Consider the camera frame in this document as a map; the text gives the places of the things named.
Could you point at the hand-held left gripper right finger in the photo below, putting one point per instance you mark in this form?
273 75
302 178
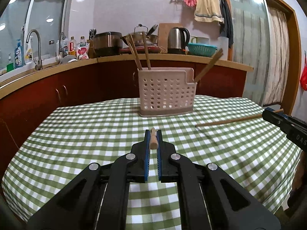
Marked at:
159 163

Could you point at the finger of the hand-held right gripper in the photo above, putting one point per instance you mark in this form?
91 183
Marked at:
297 123
269 116

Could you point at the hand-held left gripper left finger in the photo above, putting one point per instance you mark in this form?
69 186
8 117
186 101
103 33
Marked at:
148 163

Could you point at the beige perforated utensil holder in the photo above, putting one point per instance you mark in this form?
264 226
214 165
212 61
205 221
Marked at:
165 93

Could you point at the red plastic bag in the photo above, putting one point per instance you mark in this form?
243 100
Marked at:
304 76

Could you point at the green checked tablecloth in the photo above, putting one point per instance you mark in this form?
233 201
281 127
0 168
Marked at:
84 136

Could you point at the striped grey curtain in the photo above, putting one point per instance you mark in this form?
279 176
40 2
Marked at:
251 48

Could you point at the white plastic container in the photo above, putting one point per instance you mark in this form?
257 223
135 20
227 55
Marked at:
223 45

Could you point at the teal plastic basket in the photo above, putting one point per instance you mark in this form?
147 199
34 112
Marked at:
201 50

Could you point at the red kitchen cabinet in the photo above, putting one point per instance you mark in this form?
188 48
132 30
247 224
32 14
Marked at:
96 81

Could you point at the white mug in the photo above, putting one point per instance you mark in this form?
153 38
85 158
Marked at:
200 40

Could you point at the dark hanging cloth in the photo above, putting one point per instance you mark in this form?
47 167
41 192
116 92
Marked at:
227 21

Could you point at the red stove base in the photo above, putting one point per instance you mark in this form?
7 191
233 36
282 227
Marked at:
156 49

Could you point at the steel electric kettle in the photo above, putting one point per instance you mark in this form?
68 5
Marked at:
176 40

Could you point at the metal wok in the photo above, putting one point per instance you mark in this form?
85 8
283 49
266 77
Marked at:
153 40

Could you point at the beige towel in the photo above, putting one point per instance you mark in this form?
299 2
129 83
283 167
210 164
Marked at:
207 8

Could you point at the wooden kitchen countertop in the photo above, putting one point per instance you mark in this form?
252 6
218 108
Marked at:
72 63

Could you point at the dark rice cooker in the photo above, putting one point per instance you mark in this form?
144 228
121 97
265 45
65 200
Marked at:
108 43

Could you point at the red and white pouch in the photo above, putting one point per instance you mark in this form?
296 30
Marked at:
82 54

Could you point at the wooden knife block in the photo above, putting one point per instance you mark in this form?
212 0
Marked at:
90 49

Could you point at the steel teakettle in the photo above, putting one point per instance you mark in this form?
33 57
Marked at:
139 34

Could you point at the wooden cutting board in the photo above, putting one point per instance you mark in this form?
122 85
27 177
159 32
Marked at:
164 32

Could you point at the metal bowl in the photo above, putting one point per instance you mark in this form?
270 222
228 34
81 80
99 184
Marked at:
68 58

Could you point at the clear plastic bottle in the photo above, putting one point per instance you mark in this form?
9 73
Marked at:
82 42

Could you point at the red label sauce bottle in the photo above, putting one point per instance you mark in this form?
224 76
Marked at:
72 46

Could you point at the small steel faucet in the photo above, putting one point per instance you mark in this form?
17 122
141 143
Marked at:
62 43

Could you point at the tall steel faucet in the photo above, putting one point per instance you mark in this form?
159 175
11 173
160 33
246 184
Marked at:
38 50

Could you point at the white spray bottle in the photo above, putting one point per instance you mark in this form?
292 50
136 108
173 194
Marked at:
29 52

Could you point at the blue detergent bottle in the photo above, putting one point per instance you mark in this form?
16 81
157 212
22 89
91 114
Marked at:
19 55

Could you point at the green soap bottle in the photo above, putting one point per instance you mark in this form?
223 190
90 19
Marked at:
10 66

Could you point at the sliding glass window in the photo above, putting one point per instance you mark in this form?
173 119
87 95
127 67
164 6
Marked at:
43 12

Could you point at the wooden door frame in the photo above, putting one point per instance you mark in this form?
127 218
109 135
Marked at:
294 52

